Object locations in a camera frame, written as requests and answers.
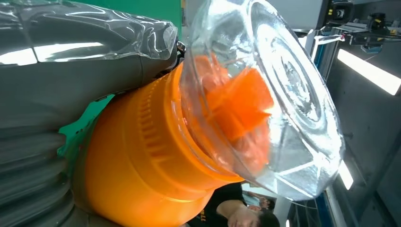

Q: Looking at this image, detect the black yellow camera on column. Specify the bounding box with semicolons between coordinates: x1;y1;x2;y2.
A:
325;0;357;27

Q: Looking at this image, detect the long ceiling light panel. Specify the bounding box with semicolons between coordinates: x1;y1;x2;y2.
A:
338;160;355;191
336;48;401;96

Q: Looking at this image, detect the person in black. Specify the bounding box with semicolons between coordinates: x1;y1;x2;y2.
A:
186;183;281;227

